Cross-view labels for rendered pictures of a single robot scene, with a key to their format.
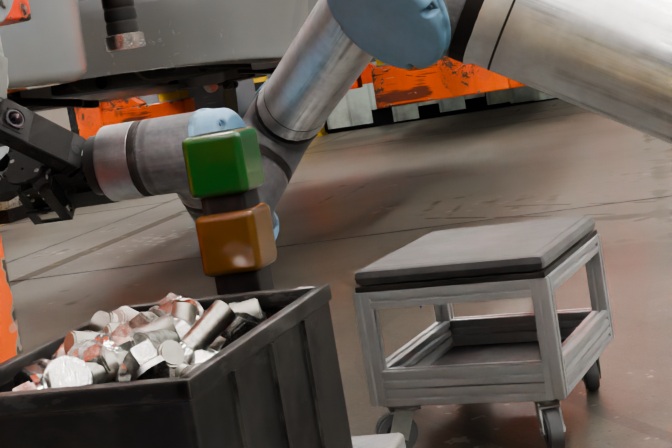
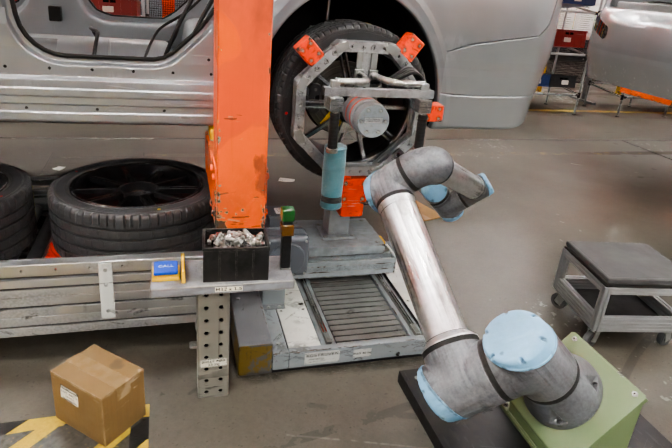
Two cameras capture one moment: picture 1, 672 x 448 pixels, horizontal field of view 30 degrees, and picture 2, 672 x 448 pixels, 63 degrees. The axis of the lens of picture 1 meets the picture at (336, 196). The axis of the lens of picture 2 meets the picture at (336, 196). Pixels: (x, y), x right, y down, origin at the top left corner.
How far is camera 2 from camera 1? 1.48 m
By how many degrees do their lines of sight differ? 57
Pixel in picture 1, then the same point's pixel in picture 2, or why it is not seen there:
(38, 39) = (487, 115)
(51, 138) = not seen: hidden behind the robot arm
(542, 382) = (590, 320)
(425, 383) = (565, 291)
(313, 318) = (259, 251)
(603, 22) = (391, 228)
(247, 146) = (286, 214)
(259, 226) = (285, 229)
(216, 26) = not seen: outside the picture
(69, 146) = not seen: hidden behind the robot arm
